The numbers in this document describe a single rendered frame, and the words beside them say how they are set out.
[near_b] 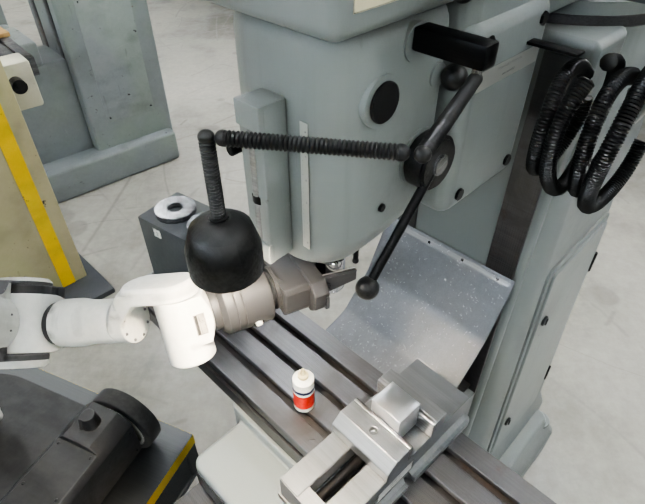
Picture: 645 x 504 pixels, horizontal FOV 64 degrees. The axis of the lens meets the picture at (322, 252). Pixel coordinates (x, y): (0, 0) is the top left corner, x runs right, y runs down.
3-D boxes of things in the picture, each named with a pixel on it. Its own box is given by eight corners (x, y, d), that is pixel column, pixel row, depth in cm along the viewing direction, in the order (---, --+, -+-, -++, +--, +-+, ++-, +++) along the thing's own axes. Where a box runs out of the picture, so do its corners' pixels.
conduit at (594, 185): (578, 243, 68) (642, 89, 54) (471, 193, 76) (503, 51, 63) (631, 187, 78) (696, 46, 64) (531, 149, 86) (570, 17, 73)
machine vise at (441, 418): (337, 564, 79) (338, 534, 72) (274, 492, 87) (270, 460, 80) (470, 422, 97) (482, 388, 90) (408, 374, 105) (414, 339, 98)
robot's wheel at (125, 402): (100, 432, 151) (79, 392, 138) (112, 418, 155) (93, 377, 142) (157, 458, 145) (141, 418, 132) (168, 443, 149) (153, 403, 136)
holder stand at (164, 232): (220, 315, 118) (208, 248, 105) (154, 277, 127) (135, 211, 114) (255, 285, 125) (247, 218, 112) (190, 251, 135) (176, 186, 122)
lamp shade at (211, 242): (177, 288, 48) (164, 236, 44) (203, 240, 53) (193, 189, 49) (253, 297, 47) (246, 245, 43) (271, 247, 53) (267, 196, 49)
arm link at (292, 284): (331, 277, 72) (250, 305, 68) (330, 324, 78) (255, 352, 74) (293, 227, 80) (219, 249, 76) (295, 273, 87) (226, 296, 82)
